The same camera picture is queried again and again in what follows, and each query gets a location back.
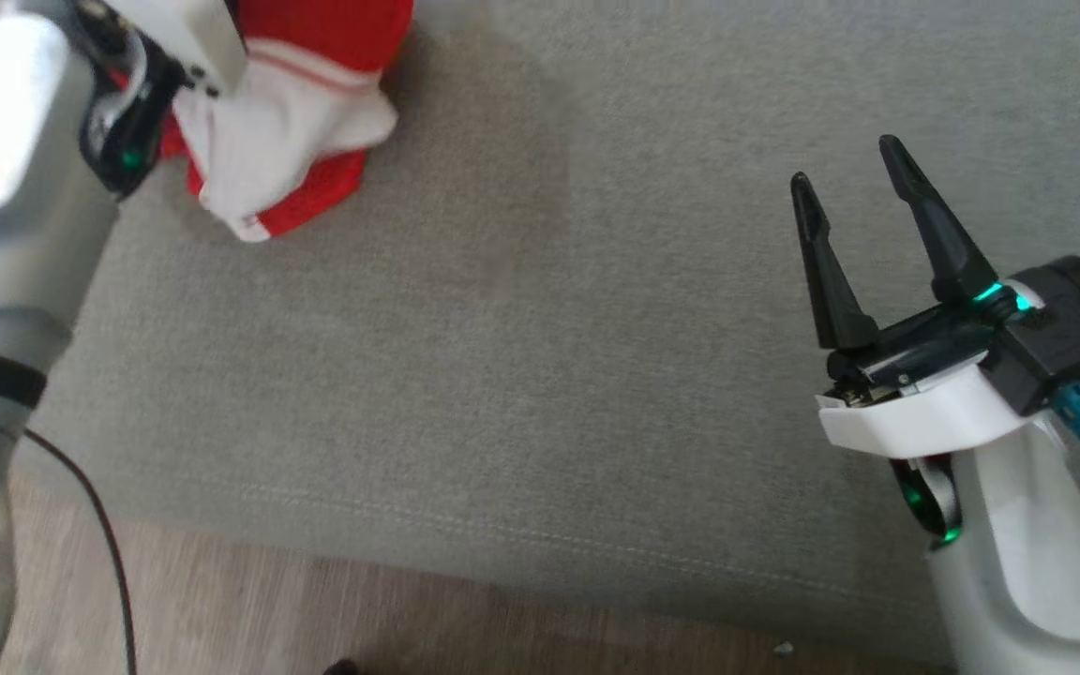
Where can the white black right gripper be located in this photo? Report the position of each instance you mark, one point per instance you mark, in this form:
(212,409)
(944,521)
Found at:
(924,412)

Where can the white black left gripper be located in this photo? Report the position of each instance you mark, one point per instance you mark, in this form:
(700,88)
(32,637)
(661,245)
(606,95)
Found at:
(193,37)

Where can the red white sports jersey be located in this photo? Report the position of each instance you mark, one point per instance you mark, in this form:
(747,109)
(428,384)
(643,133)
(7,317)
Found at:
(268,131)

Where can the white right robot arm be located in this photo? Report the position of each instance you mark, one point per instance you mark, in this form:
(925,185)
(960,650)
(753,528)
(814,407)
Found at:
(1018,562)

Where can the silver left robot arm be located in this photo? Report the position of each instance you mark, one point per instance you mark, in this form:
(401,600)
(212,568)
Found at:
(6,187)

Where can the dark robot base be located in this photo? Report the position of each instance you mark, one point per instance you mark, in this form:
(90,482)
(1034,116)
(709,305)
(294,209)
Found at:
(341,667)

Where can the large grey sofa ottoman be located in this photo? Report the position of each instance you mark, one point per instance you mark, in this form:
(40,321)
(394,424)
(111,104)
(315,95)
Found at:
(549,328)

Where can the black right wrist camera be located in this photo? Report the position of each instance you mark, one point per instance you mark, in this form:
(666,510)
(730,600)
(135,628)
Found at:
(1056,347)

